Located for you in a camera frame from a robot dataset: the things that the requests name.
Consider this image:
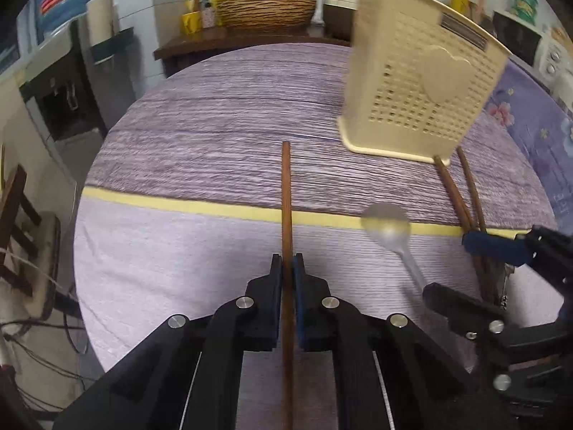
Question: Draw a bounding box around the small spoon wooden handle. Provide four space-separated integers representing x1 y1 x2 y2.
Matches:
281 142 294 430

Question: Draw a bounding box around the large spoon wooden handle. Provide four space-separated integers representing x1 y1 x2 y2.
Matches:
360 203 427 291

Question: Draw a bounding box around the brown wooden chopstick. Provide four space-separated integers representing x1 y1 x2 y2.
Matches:
457 145 487 233
433 156 491 302

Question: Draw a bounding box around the purple floral cloth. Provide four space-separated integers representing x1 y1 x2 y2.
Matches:
485 60 572 234

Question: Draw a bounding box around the white microwave oven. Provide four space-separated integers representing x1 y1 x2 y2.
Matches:
492 11 572 89

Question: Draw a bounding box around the cream plastic utensil holder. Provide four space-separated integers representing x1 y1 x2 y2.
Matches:
337 0 510 164

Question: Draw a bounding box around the wooden chair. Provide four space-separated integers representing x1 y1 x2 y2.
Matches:
1 165 61 320

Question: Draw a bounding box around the stack of green bowls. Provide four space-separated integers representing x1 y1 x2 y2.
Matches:
510 0 538 25

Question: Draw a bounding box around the white water dispenser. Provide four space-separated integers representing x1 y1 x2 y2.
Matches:
20 15 135 141

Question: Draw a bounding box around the white brown rice cooker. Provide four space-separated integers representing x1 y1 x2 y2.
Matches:
322 0 358 42

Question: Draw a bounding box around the dark wooden counter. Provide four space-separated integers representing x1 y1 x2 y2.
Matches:
153 24 351 78

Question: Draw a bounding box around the yellow cup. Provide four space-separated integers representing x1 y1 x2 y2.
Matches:
180 11 202 35

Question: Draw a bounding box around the woven basket sink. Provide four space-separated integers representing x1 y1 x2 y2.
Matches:
217 0 317 31

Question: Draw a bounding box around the white paper cup tube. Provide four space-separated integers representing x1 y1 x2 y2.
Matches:
86 0 114 47

